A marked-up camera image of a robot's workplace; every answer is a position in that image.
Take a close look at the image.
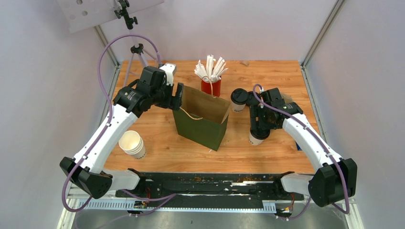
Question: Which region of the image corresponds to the white paper coffee cup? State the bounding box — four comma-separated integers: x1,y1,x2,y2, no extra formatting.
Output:
249,134,264,146

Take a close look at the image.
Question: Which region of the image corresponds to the red straw holder cup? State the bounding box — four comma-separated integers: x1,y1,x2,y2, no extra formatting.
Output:
201,80,222,97

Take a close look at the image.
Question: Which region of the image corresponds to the stack of white cups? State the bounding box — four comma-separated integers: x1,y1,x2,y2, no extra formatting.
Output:
118,130,146,159

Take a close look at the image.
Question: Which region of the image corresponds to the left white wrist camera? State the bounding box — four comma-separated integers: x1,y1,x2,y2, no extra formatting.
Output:
159,63,177,86

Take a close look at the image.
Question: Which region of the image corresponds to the white wrapped straws bundle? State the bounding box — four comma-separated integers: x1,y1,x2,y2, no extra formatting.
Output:
194,55,228,83

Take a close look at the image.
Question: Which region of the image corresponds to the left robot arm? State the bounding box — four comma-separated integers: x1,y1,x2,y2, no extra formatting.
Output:
60,63,184,199

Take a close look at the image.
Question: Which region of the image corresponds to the white perforated board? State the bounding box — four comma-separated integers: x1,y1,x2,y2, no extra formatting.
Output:
56,0,165,34

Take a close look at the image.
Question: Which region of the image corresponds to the silver camera tripod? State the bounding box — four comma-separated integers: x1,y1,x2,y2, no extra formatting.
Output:
114,0,148,86

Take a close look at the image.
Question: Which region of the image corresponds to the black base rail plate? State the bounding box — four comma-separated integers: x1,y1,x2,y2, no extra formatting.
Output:
115,172,338,210

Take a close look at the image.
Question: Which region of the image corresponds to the green paper bag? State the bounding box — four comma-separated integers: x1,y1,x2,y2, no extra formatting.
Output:
173,86,231,151

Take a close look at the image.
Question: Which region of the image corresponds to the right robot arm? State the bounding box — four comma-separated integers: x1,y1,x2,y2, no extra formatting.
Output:
248,87,357,207

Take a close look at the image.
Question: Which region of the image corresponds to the black coffee cup lid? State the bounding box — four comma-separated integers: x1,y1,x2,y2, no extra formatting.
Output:
250,128,270,140

